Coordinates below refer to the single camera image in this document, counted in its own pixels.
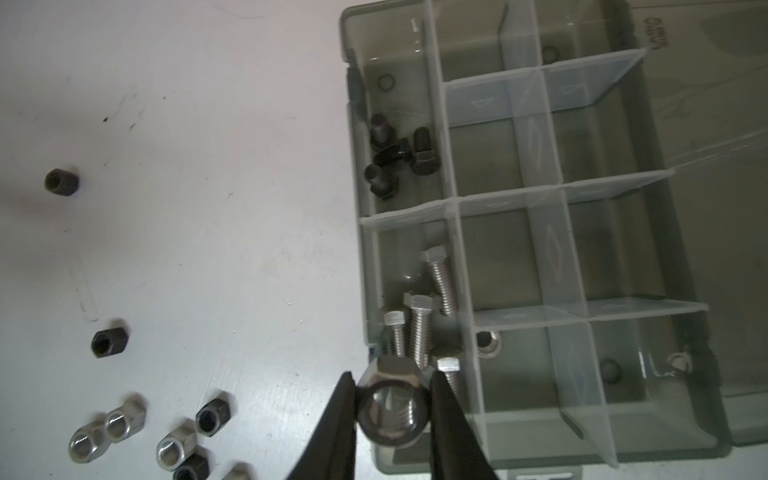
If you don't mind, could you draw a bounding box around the black nut left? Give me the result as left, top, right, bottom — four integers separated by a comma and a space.
44, 168, 80, 196

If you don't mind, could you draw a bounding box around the silver nut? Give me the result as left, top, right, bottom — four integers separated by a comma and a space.
476, 330, 503, 359
104, 400, 146, 443
156, 425, 197, 471
68, 421, 111, 464
356, 355, 430, 449

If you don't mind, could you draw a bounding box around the silver bolt lone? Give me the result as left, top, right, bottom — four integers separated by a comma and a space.
434, 355, 461, 399

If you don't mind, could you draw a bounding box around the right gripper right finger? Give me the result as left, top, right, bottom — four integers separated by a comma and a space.
430, 371, 498, 480

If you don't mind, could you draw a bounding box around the black nut center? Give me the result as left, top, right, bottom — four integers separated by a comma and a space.
91, 327, 129, 358

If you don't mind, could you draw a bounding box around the black bolt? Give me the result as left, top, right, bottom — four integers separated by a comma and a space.
369, 113, 397, 152
364, 164, 399, 200
410, 126, 442, 176

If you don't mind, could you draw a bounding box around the black bolt top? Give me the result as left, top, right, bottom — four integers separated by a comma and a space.
369, 113, 397, 152

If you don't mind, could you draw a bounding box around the black nut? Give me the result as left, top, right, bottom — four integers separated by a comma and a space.
173, 454, 210, 480
44, 168, 80, 196
91, 327, 129, 358

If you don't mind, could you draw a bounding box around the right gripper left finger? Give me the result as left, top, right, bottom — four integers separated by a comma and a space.
287, 372, 357, 480

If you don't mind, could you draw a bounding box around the black nut bottom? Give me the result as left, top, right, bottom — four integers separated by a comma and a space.
173, 454, 210, 480

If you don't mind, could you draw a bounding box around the grey compartment organizer box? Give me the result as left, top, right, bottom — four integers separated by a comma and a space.
340, 1, 767, 479

